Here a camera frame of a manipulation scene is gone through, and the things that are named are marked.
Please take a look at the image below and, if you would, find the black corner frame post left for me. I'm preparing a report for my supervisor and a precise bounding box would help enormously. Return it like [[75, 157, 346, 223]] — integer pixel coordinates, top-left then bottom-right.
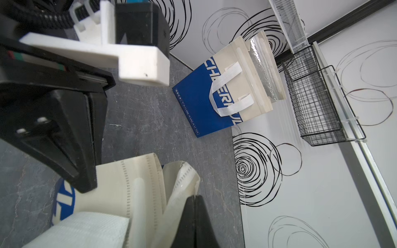
[[275, 1, 393, 66]]

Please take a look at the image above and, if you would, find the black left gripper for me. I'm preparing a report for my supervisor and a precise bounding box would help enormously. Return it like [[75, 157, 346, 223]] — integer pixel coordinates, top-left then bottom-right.
[[1, 37, 116, 193]]

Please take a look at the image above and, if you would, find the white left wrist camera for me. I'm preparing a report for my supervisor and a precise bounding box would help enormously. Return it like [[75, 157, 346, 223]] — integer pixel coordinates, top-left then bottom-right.
[[19, 1, 170, 87]]

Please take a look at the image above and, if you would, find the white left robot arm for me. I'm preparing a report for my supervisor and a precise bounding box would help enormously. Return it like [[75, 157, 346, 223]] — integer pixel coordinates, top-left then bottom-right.
[[1, 1, 116, 193]]

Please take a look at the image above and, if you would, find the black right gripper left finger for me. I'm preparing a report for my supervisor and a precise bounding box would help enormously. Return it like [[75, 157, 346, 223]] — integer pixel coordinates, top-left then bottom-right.
[[171, 196, 195, 248]]

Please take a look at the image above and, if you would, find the blue beige bag first row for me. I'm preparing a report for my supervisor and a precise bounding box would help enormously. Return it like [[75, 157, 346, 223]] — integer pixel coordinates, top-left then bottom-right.
[[173, 31, 286, 137]]

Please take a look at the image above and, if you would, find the black wire basket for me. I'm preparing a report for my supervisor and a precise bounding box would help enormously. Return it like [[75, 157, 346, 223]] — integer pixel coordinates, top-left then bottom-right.
[[281, 44, 367, 147]]

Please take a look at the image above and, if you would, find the aluminium wall rail back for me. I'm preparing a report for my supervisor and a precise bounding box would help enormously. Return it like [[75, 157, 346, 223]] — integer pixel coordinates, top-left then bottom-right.
[[312, 41, 397, 246]]

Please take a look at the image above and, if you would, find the white wire shelf basket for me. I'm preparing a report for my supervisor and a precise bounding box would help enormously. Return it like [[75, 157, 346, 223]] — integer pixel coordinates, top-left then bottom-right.
[[269, 0, 310, 54]]

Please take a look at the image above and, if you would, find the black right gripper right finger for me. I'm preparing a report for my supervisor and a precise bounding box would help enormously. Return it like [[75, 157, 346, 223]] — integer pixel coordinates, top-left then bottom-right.
[[194, 195, 220, 248]]

